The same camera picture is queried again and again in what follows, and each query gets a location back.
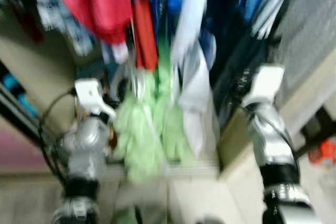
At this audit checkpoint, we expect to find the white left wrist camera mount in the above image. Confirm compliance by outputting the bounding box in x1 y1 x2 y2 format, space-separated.
75 79 116 120

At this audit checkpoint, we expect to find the orange-red hanging garment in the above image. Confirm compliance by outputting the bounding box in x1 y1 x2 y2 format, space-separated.
132 0 159 71

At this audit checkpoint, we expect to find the red hanging jacket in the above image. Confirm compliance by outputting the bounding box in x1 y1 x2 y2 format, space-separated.
47 0 133 45

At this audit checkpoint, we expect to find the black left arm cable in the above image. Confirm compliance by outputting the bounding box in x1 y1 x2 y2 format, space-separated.
38 90 77 185

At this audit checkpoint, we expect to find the red object on floor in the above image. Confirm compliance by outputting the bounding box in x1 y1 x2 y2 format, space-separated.
309 140 336 164

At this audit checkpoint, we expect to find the black metal stand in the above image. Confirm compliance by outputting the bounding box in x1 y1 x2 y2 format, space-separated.
294 110 329 157

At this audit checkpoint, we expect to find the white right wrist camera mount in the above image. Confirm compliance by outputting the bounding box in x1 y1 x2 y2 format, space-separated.
243 66 285 108

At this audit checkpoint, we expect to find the dark navy hanging garment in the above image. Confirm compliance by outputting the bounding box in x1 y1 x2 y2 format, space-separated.
207 0 274 125

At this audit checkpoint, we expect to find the beige wooden wardrobe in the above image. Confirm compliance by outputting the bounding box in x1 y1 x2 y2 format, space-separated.
0 4 336 180

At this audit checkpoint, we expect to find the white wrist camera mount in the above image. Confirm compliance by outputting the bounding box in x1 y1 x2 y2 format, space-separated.
243 66 285 108
75 79 116 120

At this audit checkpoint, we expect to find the light green hanging garment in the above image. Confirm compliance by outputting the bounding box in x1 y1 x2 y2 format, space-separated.
113 46 196 183

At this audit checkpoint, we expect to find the black white patterned garment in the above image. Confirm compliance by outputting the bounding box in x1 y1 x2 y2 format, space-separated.
29 0 95 57

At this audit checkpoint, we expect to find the pale blue white shirt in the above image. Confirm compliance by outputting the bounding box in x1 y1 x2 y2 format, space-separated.
171 0 216 156

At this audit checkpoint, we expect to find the black sliding door frame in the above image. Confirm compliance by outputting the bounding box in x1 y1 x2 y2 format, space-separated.
0 61 69 151

